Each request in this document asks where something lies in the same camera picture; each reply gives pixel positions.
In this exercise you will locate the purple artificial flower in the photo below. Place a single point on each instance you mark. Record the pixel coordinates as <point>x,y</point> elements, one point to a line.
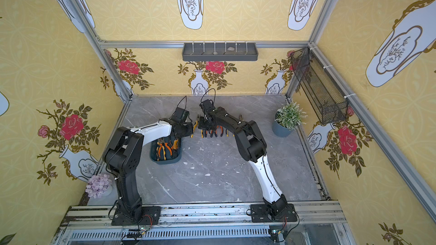
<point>99,186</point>

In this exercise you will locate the orange black needle pliers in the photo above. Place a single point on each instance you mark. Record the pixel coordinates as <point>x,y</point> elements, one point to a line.
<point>208,133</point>

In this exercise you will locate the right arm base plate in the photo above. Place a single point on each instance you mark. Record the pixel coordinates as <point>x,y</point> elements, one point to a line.
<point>263,213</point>

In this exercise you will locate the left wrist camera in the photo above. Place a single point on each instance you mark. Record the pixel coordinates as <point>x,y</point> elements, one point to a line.
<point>180,115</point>

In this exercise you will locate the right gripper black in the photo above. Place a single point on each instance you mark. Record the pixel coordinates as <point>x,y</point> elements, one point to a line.
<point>207,123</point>

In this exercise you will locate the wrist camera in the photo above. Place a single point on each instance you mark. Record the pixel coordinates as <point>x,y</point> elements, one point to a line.
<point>180,115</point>
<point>207,106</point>

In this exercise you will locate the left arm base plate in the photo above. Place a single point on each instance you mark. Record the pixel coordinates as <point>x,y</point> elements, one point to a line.
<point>143,216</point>

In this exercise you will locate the green white artificial plant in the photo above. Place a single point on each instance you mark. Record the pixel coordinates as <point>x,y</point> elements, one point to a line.
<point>290,116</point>

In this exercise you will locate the yellow black large pliers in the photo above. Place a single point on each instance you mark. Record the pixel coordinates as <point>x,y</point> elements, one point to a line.
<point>196,123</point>

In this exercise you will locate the black wire mesh basket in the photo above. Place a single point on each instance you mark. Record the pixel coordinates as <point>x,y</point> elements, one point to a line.
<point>326,99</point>

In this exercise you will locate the orange long-nose pliers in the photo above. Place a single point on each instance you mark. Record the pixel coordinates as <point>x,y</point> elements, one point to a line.
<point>219,131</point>

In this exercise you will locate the grey wall shelf tray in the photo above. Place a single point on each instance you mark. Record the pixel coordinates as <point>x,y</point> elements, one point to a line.
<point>220,51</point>

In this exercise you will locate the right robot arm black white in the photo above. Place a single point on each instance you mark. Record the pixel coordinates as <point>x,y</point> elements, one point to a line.
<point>253,149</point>

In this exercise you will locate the teal storage box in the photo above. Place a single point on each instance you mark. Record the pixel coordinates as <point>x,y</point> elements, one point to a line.
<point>166,150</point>

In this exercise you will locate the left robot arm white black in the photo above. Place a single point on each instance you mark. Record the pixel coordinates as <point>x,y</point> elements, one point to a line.
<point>124,152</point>

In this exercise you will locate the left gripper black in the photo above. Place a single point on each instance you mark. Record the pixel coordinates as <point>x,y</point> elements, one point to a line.
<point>187,129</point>

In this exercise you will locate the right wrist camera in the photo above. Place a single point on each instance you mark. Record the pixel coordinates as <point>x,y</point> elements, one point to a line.
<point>207,106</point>

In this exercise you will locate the blue plant pot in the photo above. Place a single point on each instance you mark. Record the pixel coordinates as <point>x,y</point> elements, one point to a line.
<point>280,131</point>

